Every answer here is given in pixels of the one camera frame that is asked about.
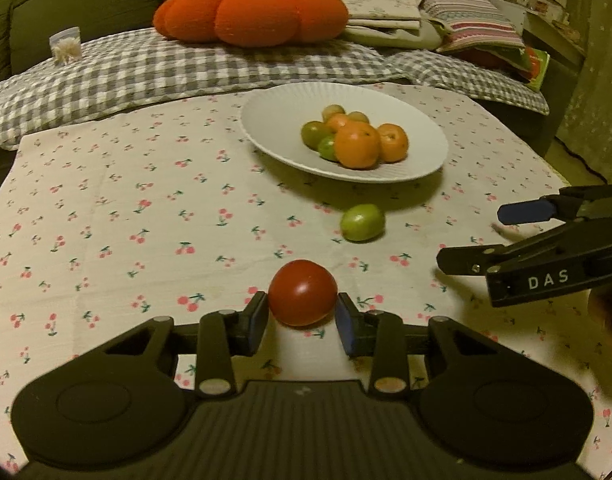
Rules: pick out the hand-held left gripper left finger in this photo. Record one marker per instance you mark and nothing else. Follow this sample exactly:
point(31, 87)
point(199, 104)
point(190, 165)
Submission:
point(258, 322)

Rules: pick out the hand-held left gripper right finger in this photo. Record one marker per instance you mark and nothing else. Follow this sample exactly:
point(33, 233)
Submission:
point(345, 322)

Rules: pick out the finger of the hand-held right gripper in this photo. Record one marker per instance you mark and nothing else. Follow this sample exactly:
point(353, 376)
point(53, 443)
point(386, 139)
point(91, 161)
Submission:
point(536, 250)
point(523, 211)

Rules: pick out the red tomato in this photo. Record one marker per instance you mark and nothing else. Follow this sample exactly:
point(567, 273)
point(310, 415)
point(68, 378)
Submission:
point(302, 292)

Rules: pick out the pale green round fruit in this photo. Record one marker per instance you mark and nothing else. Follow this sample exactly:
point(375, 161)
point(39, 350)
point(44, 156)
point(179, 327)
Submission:
point(362, 222)
point(359, 117)

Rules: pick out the orange mandarin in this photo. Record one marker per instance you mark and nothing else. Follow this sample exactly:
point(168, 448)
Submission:
point(357, 146)
point(337, 122)
point(394, 142)

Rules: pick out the green lime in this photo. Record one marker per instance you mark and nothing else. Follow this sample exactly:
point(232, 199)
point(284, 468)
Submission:
point(327, 148)

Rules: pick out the white ribbed plate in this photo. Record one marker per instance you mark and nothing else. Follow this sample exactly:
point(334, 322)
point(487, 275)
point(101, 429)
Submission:
point(281, 115)

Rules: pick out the green and orange package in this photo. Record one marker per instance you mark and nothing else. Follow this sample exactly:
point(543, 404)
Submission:
point(535, 67)

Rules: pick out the red cloth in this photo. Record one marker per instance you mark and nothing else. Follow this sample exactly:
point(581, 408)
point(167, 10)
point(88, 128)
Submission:
point(486, 57)

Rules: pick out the cherry print tablecloth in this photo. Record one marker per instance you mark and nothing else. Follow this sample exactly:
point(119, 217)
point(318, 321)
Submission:
point(136, 220)

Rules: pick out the floral curtain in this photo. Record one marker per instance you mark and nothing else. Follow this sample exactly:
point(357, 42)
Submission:
point(598, 60)

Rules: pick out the green tomato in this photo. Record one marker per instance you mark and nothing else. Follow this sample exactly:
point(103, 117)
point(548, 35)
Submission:
point(312, 133)

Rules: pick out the striped patterned pillow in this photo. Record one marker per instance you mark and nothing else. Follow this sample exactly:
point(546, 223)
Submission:
point(468, 17)

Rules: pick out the yellow-green small tomato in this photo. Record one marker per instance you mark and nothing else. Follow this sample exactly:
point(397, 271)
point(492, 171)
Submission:
point(333, 111)

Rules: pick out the folded floral cloth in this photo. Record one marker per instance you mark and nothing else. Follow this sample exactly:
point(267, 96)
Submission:
point(381, 10)

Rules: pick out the grey checked blanket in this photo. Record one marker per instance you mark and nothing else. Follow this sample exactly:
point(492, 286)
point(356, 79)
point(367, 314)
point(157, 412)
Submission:
point(151, 70)

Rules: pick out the orange pumpkin cushion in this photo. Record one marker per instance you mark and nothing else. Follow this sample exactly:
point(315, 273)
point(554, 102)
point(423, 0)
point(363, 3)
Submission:
point(256, 12)

